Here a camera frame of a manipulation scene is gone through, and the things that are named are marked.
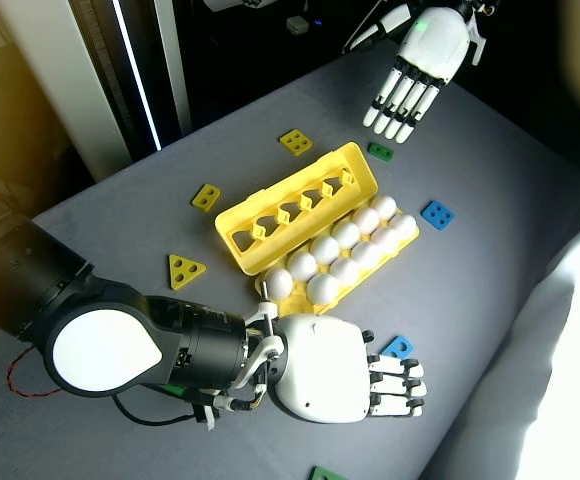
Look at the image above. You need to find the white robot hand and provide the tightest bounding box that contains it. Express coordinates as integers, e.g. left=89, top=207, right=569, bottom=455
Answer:
left=265, top=313, right=429, bottom=425
left=343, top=3, right=472, bottom=144

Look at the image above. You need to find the yellow plastic egg carton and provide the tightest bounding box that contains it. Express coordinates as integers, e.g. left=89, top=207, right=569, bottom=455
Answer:
left=213, top=141, right=420, bottom=317

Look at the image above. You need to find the white toy egg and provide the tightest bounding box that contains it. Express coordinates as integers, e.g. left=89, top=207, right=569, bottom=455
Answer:
left=309, top=234, right=341, bottom=266
left=329, top=257, right=361, bottom=287
left=371, top=227, right=401, bottom=254
left=330, top=220, right=362, bottom=250
left=352, top=242, right=384, bottom=271
left=352, top=207, right=382, bottom=236
left=388, top=213, right=419, bottom=241
left=286, top=251, right=319, bottom=282
left=263, top=268, right=295, bottom=301
left=369, top=194, right=399, bottom=221
left=307, top=273, right=342, bottom=306

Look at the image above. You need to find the blue two-hole block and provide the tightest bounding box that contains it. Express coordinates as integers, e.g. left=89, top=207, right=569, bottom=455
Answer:
left=380, top=335, right=415, bottom=362

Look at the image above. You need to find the green four-hole block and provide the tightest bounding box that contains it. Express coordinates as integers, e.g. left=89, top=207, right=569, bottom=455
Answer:
left=309, top=465, right=356, bottom=480

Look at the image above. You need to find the green two-hole block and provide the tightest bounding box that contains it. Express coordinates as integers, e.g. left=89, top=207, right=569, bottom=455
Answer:
left=367, top=142, right=395, bottom=162

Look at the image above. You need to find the grey table cloth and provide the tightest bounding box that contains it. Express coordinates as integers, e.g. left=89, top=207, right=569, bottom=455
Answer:
left=0, top=42, right=580, bottom=480

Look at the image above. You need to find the yellow four-hole block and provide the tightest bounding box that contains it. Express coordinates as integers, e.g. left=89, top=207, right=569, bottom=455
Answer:
left=278, top=128, right=315, bottom=157

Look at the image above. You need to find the yellow triangle three-hole block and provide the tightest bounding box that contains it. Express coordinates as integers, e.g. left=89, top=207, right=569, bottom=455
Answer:
left=168, top=253, right=207, bottom=293

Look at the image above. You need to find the blue four-hole block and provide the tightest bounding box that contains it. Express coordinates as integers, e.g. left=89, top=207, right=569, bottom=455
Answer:
left=419, top=199, right=456, bottom=231

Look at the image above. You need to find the yellow two-hole block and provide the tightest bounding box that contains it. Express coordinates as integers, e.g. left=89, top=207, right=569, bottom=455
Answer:
left=191, top=183, right=222, bottom=214

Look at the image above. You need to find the white LED light strip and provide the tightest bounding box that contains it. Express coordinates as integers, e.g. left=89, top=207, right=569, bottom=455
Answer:
left=111, top=0, right=164, bottom=152

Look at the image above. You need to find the black cable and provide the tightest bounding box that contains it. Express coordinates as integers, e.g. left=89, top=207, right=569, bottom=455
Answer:
left=111, top=394, right=199, bottom=427

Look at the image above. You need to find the thin red cable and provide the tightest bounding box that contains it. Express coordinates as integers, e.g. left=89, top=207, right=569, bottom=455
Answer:
left=7, top=344, right=66, bottom=399

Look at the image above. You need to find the white frame pillar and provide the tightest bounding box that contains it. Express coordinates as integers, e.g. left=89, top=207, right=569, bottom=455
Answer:
left=0, top=0, right=194, bottom=181

